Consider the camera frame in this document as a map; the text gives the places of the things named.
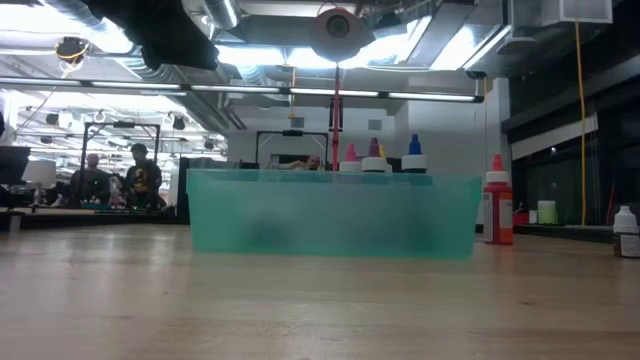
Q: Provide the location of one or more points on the pink-capped red food coloring bottle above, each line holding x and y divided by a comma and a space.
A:
351, 165

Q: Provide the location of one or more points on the purple-capped food coloring bottle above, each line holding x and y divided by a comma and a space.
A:
374, 164

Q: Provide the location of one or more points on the blue food coloring bottle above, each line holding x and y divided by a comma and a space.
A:
414, 162

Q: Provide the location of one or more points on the small labelled dropper bottle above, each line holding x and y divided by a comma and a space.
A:
626, 225

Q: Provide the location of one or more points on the orange-red food coloring bottle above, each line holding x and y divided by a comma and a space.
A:
498, 210

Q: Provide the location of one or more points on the black upright box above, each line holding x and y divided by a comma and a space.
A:
183, 195

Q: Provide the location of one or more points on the red desk lamp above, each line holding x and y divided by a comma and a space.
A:
350, 45

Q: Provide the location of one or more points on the white lampshade table lamp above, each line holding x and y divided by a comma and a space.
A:
39, 171

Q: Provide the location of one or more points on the black monitor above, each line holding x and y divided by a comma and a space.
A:
12, 165

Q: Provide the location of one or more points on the translucent green plastic bin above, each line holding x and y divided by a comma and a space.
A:
300, 215

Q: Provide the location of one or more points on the suspended linear light bar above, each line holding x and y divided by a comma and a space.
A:
430, 96

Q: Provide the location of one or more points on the white ceiling box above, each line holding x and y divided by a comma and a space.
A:
560, 11

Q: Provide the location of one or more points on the small red box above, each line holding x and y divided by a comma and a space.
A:
521, 219

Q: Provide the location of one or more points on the pale green jar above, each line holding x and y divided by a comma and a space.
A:
547, 214

